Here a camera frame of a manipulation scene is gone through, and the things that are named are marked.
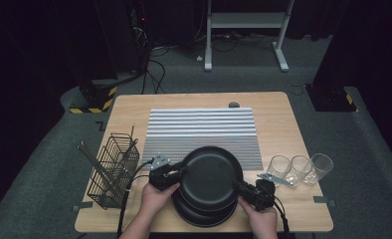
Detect right hand-held gripper cable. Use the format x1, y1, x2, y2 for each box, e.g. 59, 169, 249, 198
273, 195, 292, 239

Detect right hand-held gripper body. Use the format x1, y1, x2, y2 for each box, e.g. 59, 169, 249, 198
248, 172, 294, 212

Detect grey striped placemat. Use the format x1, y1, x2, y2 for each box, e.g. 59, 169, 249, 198
139, 107, 264, 172

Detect dark equipment rack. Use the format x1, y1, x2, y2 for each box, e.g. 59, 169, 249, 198
127, 0, 152, 78

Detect black stand with hazard tape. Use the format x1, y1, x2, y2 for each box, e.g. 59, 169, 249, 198
69, 0, 118, 115
304, 0, 359, 113

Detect cable bundle under desk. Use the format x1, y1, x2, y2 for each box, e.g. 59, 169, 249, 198
193, 31, 280, 53

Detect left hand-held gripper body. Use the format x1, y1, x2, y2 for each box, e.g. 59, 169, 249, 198
148, 153, 182, 192

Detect hand-held gripper cable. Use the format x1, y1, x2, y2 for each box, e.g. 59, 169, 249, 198
273, 195, 292, 239
116, 158, 155, 239

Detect black wire cutlery basket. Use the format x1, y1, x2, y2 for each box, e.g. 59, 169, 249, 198
87, 132, 141, 211

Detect clear drinking glass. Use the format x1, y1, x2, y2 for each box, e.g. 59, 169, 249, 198
303, 152, 334, 186
285, 154, 313, 189
267, 154, 293, 183

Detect person's left hand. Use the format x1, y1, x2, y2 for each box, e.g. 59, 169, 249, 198
139, 182, 181, 217

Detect black plate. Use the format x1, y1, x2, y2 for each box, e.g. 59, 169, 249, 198
172, 190, 238, 225
178, 145, 245, 213
177, 213, 237, 229

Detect black floor cables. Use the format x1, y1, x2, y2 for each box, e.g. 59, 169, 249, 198
140, 58, 167, 95

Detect person's right hand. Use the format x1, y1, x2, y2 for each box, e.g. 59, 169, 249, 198
238, 197, 279, 235

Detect white desk frame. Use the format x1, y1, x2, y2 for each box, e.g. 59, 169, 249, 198
203, 0, 296, 73

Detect grey table bracket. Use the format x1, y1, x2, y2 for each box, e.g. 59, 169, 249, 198
72, 200, 95, 213
312, 195, 336, 208

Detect long metal utensil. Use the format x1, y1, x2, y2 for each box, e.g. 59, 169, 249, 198
77, 139, 116, 197

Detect left hand-held gripper cable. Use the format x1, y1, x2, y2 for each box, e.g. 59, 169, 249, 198
116, 158, 155, 239

